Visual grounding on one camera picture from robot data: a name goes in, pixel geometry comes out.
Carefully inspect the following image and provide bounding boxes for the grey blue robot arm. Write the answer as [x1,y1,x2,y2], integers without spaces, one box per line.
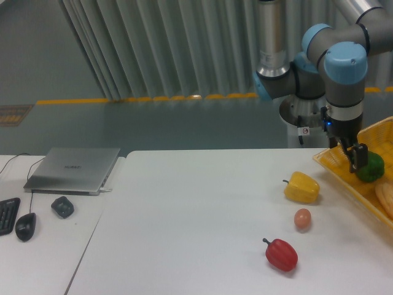
[254,1,392,173]

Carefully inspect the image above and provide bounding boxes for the bread roll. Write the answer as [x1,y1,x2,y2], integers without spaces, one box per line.
[375,182,393,218]

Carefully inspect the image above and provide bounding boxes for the black mouse cable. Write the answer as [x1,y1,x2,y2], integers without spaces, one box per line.
[26,158,47,214]

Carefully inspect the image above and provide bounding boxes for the black laptop cable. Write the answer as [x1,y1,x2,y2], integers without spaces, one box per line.
[0,152,47,175]

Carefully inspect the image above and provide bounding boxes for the brown egg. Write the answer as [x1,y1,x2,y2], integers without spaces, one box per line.
[294,208,311,230]

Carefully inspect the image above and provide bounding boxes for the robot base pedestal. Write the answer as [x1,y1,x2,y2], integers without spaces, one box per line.
[279,95,328,148]

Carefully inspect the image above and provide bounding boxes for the grey pleated curtain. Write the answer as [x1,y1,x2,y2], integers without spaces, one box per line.
[58,0,352,102]

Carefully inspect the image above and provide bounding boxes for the yellow woven basket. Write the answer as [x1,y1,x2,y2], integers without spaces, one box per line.
[313,117,392,228]

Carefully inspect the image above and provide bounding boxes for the yellow bell pepper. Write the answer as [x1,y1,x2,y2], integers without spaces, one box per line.
[283,171,320,203]

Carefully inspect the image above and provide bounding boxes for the black keyboard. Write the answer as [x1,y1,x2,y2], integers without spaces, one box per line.
[0,197,20,236]

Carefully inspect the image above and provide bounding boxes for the small black device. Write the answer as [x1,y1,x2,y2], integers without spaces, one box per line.
[51,196,74,219]

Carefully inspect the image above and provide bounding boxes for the silver closed laptop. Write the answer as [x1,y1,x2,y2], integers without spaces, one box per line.
[24,147,120,195]

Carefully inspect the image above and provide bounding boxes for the red bell pepper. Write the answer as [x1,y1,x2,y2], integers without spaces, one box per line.
[262,238,298,272]

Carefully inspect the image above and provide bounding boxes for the black computer mouse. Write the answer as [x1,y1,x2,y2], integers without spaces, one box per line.
[15,213,36,242]

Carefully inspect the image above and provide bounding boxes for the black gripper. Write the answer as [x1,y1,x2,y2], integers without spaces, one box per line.
[321,106,368,173]

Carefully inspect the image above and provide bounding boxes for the green bell pepper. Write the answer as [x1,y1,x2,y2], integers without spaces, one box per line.
[356,151,385,183]

